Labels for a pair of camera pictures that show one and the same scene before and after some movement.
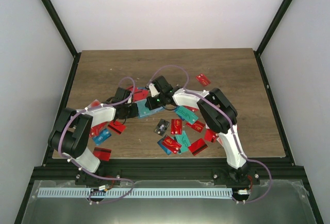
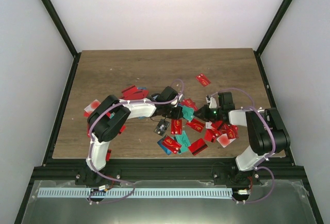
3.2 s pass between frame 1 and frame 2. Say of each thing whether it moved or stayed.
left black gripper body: moved
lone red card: stayed
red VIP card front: stayed
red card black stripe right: stayed
